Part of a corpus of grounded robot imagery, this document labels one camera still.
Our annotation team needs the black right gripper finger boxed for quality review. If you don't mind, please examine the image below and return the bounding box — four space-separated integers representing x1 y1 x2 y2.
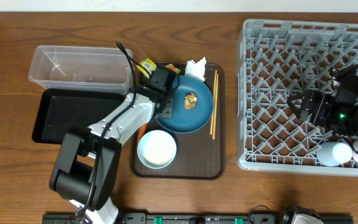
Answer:
287 90 313 107
291 107 311 121

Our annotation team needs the brown food scrap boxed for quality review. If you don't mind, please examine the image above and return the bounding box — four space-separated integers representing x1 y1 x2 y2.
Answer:
184 92 198 110

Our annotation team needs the blue plate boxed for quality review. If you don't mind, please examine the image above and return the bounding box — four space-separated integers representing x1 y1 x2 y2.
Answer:
157 75 213 133

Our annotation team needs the white napkin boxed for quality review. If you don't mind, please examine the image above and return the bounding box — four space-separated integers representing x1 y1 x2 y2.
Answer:
185 57 207 82

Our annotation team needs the light blue rice bowl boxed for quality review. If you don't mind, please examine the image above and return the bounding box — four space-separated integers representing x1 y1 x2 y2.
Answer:
137 130 177 169

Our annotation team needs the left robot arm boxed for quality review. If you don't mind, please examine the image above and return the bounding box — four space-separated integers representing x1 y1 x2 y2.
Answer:
49 65 180 223

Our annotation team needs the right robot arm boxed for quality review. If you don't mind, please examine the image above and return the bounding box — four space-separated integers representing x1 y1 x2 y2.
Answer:
287 63 358 154

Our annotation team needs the grey plastic dishwasher rack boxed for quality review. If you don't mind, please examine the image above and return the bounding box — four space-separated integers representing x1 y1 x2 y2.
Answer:
237 19 358 177

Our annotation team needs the orange carrot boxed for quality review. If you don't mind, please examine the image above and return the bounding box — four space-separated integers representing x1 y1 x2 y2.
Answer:
137 123 147 142

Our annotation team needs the yellow green snack wrapper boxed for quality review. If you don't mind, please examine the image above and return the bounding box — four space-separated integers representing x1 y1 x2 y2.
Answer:
136 58 181 78

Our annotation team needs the right wooden chopstick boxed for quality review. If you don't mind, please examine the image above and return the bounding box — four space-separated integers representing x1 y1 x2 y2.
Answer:
212 70 219 140

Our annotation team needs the wooden chopstick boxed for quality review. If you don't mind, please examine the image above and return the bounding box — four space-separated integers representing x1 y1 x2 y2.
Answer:
212 70 219 140
209 70 218 139

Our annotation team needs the left wooden chopstick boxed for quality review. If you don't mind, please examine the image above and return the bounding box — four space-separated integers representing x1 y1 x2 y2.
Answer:
209 70 218 139

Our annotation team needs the brown serving tray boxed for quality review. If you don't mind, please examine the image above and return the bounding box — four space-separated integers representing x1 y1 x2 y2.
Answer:
131 63 225 180

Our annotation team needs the clear plastic bin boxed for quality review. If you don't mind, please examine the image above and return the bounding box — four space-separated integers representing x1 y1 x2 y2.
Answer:
28 45 133 95

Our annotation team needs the black tray bin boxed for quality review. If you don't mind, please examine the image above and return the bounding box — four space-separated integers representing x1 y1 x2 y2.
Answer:
32 88 124 144

